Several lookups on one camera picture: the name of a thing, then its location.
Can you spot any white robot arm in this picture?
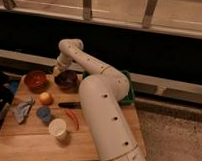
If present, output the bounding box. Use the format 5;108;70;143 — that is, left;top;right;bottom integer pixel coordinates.
57;39;146;161

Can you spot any purple bowl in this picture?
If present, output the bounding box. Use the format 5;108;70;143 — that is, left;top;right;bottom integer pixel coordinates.
54;70;78;90

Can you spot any red bowl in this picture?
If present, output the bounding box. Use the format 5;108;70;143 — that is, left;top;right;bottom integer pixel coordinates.
24;71;47;91

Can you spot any yellow apple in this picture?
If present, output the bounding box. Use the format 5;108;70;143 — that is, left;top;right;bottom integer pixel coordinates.
39;92;53;105

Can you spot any red chili pepper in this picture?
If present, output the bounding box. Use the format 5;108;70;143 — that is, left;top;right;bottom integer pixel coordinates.
65;110;79;130

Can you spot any grey crumpled cloth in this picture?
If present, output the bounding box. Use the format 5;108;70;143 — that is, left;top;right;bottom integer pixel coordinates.
12;97;35;124

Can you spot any white cup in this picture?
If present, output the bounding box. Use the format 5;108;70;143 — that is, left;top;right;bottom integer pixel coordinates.
49;118;68;141

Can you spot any black object at left edge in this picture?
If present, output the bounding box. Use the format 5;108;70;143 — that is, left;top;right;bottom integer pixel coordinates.
0;69;16;150

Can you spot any green tray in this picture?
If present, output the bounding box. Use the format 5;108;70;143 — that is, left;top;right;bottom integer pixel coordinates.
79;67;135;106

